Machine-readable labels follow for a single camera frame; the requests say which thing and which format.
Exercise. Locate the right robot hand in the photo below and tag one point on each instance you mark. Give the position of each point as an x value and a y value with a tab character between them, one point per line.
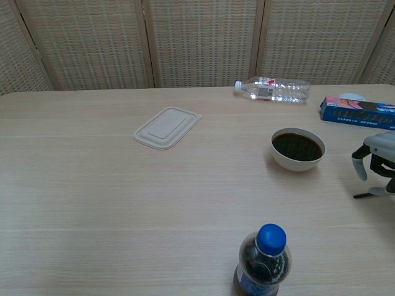
381	146

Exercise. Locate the black plastic spoon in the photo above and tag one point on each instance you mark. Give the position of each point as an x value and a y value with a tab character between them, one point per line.
361	195

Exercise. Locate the white bowl with dark liquid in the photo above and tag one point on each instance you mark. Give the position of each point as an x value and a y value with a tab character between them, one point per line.
297	149

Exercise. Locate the blue cookie box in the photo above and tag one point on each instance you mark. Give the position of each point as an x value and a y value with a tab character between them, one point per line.
355	114

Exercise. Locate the clear plastic water bottle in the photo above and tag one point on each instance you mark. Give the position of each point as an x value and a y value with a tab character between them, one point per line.
274	91

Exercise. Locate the cola bottle with blue cap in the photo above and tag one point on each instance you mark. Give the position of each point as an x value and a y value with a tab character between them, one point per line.
265	265

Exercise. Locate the woven folding screen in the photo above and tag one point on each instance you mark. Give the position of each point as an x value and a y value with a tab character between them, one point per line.
197	43

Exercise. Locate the beige rectangular container lid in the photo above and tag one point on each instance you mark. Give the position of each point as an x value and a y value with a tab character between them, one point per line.
168	128

